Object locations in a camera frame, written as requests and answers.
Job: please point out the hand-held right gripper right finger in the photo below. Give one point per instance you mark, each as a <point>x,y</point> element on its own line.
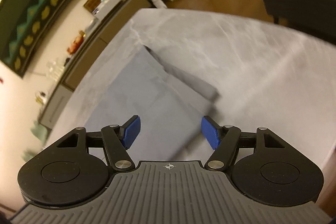
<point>210,132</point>

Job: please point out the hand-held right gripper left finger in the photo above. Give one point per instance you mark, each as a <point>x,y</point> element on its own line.
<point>132,132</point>

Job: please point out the grey clothes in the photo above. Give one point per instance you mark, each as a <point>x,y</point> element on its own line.
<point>147,92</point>

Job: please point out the grey sideboard cabinet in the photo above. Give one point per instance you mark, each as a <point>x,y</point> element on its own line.
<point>78,74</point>

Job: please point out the green plastic chair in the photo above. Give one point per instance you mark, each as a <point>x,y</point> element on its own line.
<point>36,140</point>

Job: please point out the clear glass cup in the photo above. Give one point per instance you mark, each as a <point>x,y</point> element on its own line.
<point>53,69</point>

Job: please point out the red fruit bowl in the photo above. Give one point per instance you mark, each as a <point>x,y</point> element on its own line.
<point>76,44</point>

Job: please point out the dark framed wall painting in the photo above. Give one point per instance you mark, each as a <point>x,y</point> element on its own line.
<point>39,11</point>

